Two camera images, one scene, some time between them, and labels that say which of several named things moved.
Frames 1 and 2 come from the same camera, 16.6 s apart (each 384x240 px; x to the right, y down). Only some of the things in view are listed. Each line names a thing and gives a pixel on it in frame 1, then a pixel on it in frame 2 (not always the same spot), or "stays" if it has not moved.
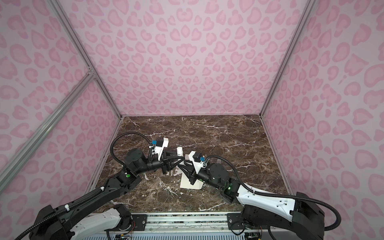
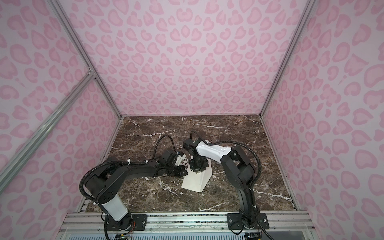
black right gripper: x=191 y=175 -> x=200 y=169
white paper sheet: x=185 y=182 stays
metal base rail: x=184 y=226 stays
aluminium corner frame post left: x=93 y=67 stays
